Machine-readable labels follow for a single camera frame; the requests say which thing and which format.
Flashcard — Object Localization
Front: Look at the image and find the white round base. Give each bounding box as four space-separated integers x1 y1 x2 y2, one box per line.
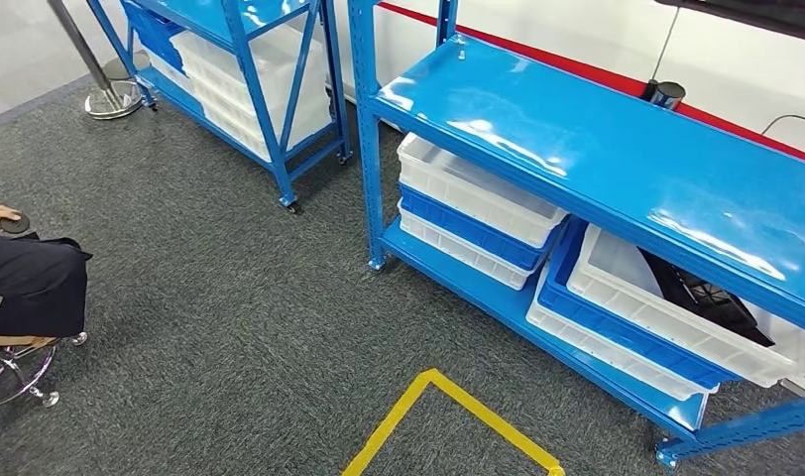
102 51 151 82

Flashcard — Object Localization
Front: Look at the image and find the blue metal shelf rack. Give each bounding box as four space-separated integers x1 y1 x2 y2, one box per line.
85 0 353 213
346 0 805 471

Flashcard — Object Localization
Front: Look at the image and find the black cylindrical post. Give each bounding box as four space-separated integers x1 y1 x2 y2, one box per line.
641 78 687 113

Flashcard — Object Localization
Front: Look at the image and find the chrome stanchion post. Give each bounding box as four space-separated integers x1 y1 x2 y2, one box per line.
46 0 145 122

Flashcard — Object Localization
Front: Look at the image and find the black trim part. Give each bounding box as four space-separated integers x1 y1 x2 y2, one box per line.
638 248 777 348

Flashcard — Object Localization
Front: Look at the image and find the person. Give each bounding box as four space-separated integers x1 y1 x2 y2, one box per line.
0 203 94 412

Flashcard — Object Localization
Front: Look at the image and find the yellow floor tape square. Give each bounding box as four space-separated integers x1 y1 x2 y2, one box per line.
339 367 567 476

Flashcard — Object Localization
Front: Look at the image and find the black stool with chrome base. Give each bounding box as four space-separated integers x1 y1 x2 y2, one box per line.
0 331 90 428

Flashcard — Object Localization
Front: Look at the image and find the white car with red stripe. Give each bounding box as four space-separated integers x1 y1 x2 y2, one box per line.
330 0 805 166

